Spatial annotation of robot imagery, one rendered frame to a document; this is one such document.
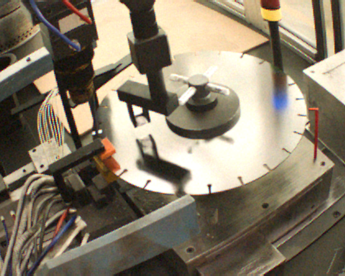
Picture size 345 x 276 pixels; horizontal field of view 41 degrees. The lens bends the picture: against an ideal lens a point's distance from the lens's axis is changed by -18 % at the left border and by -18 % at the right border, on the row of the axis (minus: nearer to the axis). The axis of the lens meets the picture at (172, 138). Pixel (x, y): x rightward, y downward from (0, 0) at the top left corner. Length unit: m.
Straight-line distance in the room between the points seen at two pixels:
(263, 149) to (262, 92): 0.13
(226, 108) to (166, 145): 0.10
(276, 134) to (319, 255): 0.24
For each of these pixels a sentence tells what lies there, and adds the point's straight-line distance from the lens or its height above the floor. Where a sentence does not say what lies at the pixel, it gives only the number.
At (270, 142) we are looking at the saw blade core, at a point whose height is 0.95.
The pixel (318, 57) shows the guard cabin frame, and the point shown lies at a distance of 1.23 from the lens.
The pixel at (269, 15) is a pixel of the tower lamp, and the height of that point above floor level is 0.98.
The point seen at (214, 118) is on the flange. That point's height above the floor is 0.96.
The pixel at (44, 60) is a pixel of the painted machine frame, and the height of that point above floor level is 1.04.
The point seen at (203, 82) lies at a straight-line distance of 0.75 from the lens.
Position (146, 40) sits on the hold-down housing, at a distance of 0.63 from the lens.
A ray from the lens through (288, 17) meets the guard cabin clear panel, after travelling 1.29.
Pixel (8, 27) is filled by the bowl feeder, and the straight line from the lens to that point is 1.27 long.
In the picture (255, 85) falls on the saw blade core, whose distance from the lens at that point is 0.83.
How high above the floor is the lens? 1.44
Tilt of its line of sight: 40 degrees down
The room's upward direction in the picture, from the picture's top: 12 degrees counter-clockwise
